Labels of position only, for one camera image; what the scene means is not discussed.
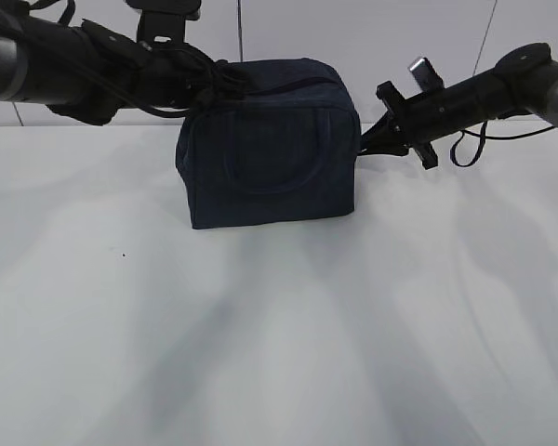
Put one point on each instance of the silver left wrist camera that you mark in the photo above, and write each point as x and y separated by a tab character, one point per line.
164	21

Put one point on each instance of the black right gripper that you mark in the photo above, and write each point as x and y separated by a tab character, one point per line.
395	133

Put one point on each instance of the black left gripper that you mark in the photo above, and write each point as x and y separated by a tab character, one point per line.
207	82

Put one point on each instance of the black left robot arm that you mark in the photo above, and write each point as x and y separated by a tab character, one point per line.
89	72

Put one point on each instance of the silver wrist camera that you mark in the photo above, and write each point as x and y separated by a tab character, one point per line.
425	75
164	21

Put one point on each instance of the navy blue lunch bag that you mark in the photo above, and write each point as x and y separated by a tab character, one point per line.
285	151

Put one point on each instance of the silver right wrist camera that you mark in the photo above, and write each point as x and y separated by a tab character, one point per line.
425	75

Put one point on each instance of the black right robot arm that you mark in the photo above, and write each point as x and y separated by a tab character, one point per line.
523	82

